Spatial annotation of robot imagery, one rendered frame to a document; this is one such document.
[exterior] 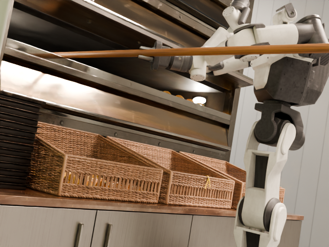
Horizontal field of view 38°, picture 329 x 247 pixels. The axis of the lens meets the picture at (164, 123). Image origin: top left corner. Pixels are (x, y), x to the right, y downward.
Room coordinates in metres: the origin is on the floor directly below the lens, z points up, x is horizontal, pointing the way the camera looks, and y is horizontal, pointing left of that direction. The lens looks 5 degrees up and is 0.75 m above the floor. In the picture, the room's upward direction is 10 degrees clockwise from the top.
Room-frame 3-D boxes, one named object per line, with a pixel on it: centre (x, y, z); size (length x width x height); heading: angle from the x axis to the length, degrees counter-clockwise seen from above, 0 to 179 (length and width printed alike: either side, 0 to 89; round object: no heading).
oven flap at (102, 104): (2.72, 0.14, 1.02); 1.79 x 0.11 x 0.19; 139
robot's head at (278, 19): (2.08, -0.45, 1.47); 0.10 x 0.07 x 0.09; 13
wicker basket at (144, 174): (2.11, 0.33, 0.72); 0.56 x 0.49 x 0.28; 139
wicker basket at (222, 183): (2.56, -0.07, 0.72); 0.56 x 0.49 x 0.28; 139
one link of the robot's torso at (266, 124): (2.13, -0.51, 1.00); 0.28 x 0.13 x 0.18; 138
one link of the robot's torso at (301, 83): (2.09, -0.51, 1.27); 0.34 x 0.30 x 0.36; 13
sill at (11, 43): (2.74, 0.16, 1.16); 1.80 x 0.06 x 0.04; 139
